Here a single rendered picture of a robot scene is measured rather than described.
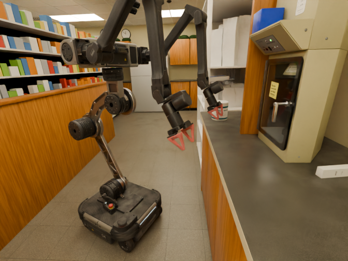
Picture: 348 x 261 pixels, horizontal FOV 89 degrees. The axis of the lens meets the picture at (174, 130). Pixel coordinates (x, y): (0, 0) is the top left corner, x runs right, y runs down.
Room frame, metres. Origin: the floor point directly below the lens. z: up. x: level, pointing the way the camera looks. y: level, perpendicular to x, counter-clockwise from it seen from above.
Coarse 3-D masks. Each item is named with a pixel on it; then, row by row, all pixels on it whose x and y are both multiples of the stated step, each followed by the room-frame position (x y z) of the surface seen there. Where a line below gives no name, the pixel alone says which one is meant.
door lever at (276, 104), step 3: (276, 102) 0.76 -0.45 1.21; (285, 102) 0.77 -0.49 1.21; (273, 105) 0.77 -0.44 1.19; (276, 105) 0.76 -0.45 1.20; (279, 105) 0.76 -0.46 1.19; (282, 105) 0.76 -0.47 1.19; (285, 105) 0.76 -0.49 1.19; (273, 108) 0.77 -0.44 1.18; (276, 108) 0.76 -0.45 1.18; (273, 111) 0.76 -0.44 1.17; (276, 111) 0.76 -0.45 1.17; (273, 114) 0.76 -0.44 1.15; (276, 114) 0.76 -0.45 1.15; (273, 117) 0.76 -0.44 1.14; (276, 117) 0.76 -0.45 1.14; (273, 120) 0.76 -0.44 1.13
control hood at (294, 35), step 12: (276, 24) 0.75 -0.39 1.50; (288, 24) 0.71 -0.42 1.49; (300, 24) 0.71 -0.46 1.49; (312, 24) 0.71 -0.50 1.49; (252, 36) 0.99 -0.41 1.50; (264, 36) 0.88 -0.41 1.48; (276, 36) 0.80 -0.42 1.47; (288, 36) 0.72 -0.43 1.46; (300, 36) 0.71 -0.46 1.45; (288, 48) 0.78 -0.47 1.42; (300, 48) 0.71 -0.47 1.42
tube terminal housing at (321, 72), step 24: (288, 0) 0.91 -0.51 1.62; (312, 0) 0.74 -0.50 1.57; (336, 0) 0.70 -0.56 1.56; (336, 24) 0.70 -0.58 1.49; (312, 48) 0.71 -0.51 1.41; (336, 48) 0.70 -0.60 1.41; (312, 72) 0.71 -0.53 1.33; (336, 72) 0.74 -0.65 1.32; (312, 96) 0.70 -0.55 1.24; (312, 120) 0.70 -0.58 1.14; (288, 144) 0.71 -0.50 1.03; (312, 144) 0.70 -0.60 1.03
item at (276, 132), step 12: (276, 60) 0.92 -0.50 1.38; (288, 60) 0.80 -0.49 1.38; (300, 60) 0.72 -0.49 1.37; (276, 72) 0.90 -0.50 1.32; (288, 72) 0.79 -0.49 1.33; (300, 72) 0.72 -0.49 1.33; (288, 84) 0.77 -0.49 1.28; (264, 96) 0.99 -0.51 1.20; (288, 96) 0.75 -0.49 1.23; (264, 108) 0.97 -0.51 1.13; (288, 108) 0.74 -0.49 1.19; (264, 120) 0.95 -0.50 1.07; (276, 120) 0.82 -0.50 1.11; (288, 120) 0.72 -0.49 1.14; (264, 132) 0.93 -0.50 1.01; (276, 132) 0.80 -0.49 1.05; (288, 132) 0.72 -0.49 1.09; (276, 144) 0.78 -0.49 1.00
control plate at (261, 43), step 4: (268, 36) 0.85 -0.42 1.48; (272, 36) 0.82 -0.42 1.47; (256, 40) 0.98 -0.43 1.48; (260, 40) 0.94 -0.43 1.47; (264, 40) 0.91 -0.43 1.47; (268, 40) 0.87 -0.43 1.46; (272, 40) 0.84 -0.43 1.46; (276, 40) 0.82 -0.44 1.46; (260, 44) 0.97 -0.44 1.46; (264, 44) 0.93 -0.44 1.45; (268, 44) 0.90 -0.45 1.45; (272, 44) 0.86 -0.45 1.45; (276, 44) 0.84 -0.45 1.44; (280, 44) 0.81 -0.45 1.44; (264, 48) 0.97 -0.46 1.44; (268, 48) 0.93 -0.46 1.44; (272, 48) 0.89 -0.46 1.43; (276, 48) 0.86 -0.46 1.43; (280, 48) 0.83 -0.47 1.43; (268, 52) 0.96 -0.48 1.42; (272, 52) 0.92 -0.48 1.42
